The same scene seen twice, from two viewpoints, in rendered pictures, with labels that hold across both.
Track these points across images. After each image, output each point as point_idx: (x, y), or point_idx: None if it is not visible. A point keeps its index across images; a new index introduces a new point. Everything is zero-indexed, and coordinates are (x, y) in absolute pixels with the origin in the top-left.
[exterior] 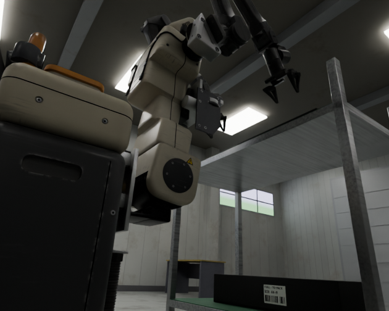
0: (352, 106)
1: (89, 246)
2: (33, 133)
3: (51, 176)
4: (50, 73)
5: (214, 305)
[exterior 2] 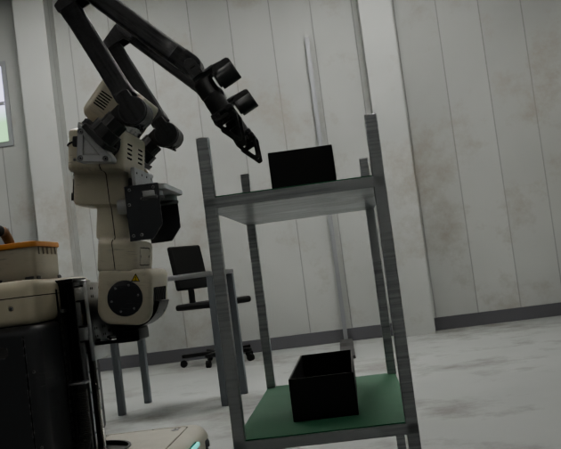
0: (226, 197)
1: (25, 395)
2: None
3: None
4: None
5: (273, 398)
